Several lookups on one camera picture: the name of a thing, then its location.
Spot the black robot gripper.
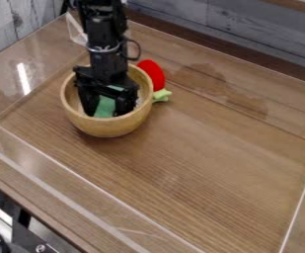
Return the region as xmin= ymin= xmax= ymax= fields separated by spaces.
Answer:
xmin=72 ymin=48 xmax=139 ymax=117

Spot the green rectangular block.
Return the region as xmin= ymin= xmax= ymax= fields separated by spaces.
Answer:
xmin=93 ymin=95 xmax=116 ymax=118

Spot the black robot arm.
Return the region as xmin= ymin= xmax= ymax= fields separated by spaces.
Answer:
xmin=72 ymin=0 xmax=141 ymax=118

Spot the brown wooden bowl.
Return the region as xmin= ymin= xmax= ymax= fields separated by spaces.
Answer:
xmin=59 ymin=64 xmax=152 ymax=137

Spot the red plush strawberry toy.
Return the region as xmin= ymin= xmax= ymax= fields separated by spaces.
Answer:
xmin=137 ymin=59 xmax=171 ymax=102

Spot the clear acrylic corner bracket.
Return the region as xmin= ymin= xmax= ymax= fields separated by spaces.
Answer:
xmin=64 ymin=13 xmax=87 ymax=46

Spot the clear acrylic tray wall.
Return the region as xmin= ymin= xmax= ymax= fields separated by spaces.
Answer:
xmin=0 ymin=126 xmax=203 ymax=253

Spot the black table leg bracket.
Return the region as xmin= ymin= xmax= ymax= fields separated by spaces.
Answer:
xmin=12 ymin=209 xmax=68 ymax=253

